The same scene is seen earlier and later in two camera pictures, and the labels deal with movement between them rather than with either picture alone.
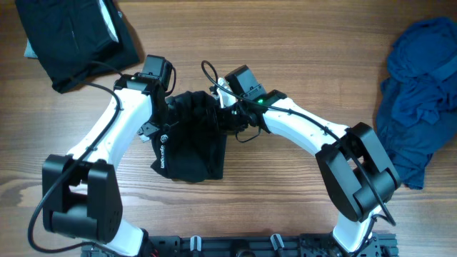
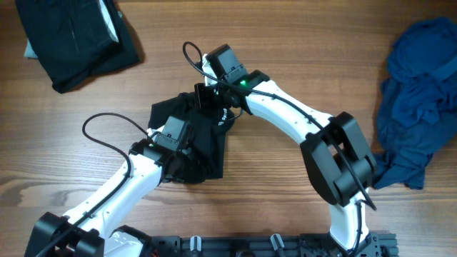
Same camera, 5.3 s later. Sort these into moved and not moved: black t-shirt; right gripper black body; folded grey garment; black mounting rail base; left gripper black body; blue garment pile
Moved: right gripper black body; left gripper black body
Not moved: folded grey garment; black t-shirt; blue garment pile; black mounting rail base
